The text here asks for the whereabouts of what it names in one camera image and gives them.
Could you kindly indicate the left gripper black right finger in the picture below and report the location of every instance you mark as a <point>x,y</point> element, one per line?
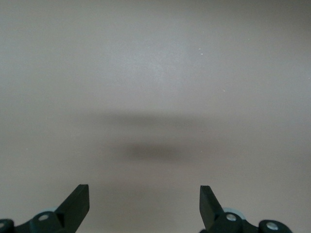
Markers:
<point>210,213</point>

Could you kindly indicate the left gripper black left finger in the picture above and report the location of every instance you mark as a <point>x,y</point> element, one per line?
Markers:
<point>73,213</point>

